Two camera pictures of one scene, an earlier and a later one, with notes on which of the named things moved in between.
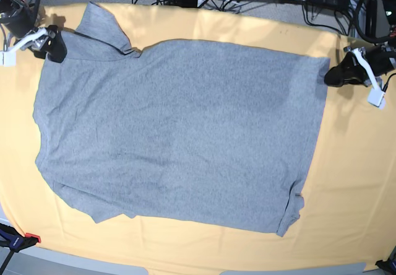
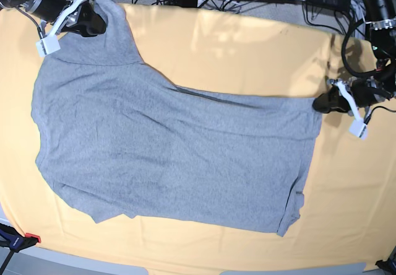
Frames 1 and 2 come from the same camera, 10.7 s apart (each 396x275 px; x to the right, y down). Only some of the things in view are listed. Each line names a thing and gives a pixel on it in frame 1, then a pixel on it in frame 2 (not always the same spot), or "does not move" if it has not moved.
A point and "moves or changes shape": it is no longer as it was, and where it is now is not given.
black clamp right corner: (389, 266) does not move
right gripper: (378, 60) to (331, 100)
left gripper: (47, 42) to (90, 23)
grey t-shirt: (194, 133) moves or changes shape
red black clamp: (11, 238) does not move
